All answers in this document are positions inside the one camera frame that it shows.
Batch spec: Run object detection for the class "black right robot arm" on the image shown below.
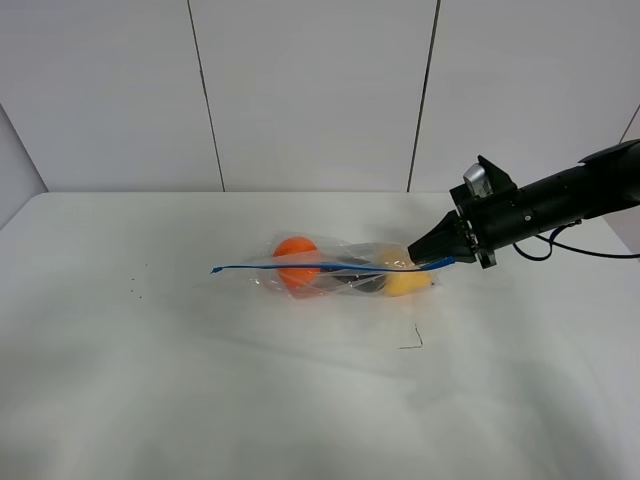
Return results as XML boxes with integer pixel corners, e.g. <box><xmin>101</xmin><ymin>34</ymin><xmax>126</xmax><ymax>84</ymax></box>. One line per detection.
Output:
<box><xmin>408</xmin><ymin>140</ymin><xmax>639</xmax><ymax>268</ymax></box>

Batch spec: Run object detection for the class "yellow pear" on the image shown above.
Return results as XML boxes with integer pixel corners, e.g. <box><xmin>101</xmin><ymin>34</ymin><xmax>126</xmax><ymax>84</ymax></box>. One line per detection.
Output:
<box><xmin>379</xmin><ymin>249</ymin><xmax>433</xmax><ymax>297</ymax></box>

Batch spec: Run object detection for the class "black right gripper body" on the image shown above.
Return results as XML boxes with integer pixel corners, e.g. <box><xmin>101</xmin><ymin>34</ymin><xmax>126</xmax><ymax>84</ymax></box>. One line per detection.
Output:
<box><xmin>437</xmin><ymin>182</ymin><xmax>497</xmax><ymax>269</ymax></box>

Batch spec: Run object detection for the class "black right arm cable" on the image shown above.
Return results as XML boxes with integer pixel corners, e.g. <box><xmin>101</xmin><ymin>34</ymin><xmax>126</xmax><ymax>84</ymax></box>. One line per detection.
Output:
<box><xmin>514</xmin><ymin>219</ymin><xmax>640</xmax><ymax>261</ymax></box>

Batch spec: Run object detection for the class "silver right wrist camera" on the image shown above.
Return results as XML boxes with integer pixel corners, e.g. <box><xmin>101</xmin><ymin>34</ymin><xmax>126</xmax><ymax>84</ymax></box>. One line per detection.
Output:
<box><xmin>463</xmin><ymin>163</ymin><xmax>493</xmax><ymax>198</ymax></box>

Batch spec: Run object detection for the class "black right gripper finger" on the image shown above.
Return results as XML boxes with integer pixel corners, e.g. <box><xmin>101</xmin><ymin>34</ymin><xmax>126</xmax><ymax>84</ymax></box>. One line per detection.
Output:
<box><xmin>408</xmin><ymin>210</ymin><xmax>465</xmax><ymax>263</ymax></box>
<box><xmin>417</xmin><ymin>252</ymin><xmax>473</xmax><ymax>271</ymax></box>

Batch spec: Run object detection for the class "clear zip bag blue zipper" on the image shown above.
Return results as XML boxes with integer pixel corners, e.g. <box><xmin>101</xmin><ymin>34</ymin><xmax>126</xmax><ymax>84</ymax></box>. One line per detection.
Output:
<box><xmin>211</xmin><ymin>234</ymin><xmax>454</xmax><ymax>299</ymax></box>

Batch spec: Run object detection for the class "orange fruit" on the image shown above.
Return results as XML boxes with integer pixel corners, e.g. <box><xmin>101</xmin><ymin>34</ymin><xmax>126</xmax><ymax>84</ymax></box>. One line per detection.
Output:
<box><xmin>273</xmin><ymin>236</ymin><xmax>321</xmax><ymax>291</ymax></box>

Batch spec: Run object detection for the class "dark purple eggplant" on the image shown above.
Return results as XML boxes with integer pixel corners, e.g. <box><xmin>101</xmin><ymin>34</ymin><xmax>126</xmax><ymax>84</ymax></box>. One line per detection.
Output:
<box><xmin>321</xmin><ymin>256</ymin><xmax>386</xmax><ymax>294</ymax></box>

